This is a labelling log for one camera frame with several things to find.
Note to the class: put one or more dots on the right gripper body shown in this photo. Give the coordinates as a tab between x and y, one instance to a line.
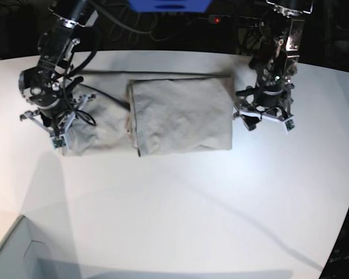
63	116

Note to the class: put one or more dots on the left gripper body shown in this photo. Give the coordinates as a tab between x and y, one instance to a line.
270	106

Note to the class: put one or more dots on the light grey t-shirt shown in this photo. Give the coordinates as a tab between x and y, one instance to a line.
154	114

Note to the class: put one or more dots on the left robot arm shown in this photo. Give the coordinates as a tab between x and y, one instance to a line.
275	63

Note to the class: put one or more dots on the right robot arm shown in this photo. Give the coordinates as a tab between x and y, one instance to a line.
49	85

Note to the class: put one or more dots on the black power strip red light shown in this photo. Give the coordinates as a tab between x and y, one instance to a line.
243	21

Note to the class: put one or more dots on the grey bin at corner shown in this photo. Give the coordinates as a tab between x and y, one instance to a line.
26	251

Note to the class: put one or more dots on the blue box at top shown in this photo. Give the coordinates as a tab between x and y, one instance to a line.
153	6

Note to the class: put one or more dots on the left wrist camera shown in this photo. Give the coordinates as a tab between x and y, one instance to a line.
289	124

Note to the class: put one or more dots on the thin looped cable background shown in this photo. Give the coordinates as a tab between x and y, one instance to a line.
133	26

